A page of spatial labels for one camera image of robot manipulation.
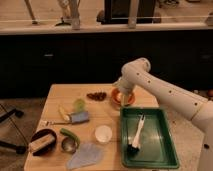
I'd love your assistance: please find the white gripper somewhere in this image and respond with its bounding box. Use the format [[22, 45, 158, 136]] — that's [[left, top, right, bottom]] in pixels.
[[113, 78, 135, 106]]

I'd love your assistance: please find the dark red grapes bunch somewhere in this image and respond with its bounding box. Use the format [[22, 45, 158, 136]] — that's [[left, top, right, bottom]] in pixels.
[[87, 92, 107, 101]]

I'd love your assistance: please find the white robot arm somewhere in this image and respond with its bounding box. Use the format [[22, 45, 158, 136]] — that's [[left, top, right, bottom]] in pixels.
[[114, 58, 213, 171]]

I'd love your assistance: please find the light green small cup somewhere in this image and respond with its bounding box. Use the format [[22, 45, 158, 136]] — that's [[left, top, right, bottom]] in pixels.
[[73, 99, 85, 112]]

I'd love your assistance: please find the white paper cup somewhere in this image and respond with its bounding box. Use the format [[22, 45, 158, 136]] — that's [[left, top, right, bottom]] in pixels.
[[95, 125, 112, 143]]

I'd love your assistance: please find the orange bowl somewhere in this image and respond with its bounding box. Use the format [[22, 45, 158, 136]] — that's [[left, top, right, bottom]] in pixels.
[[111, 88, 135, 105]]

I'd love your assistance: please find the wooden table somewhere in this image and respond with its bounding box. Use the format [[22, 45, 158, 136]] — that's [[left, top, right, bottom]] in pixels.
[[24, 84, 134, 171]]

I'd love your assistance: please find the blue grey sponge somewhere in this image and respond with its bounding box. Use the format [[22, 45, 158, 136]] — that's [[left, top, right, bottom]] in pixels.
[[70, 112, 89, 124]]

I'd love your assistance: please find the yellow banana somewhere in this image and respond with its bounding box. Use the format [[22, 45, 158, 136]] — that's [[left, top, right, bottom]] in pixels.
[[59, 106, 70, 121]]

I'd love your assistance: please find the green plastic tray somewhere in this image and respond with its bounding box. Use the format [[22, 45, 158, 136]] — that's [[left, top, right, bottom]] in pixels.
[[120, 107, 179, 169]]

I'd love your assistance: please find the green pepper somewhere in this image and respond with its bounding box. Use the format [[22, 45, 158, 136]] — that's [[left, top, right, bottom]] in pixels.
[[60, 128, 80, 148]]

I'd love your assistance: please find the light blue cloth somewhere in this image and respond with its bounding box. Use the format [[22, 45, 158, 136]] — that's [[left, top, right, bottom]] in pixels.
[[66, 142, 103, 170]]

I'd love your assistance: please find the small metal bowl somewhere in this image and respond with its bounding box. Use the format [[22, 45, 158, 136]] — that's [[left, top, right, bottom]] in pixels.
[[61, 137, 77, 154]]

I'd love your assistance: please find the metal fork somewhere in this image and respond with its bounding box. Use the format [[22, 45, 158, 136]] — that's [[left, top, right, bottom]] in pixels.
[[40, 121, 71, 126]]

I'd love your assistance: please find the white rectangular block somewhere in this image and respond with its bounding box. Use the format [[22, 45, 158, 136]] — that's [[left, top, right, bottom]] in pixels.
[[29, 134, 55, 153]]

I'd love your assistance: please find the dark round bowl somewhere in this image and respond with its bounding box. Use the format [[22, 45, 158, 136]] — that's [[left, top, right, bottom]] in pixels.
[[29, 129, 57, 156]]

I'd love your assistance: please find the black office chair base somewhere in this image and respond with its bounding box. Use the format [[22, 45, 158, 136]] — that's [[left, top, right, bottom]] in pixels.
[[0, 103, 28, 155]]

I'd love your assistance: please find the white handled black brush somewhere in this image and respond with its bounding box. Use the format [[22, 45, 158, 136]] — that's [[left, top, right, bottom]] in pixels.
[[127, 115, 145, 155]]

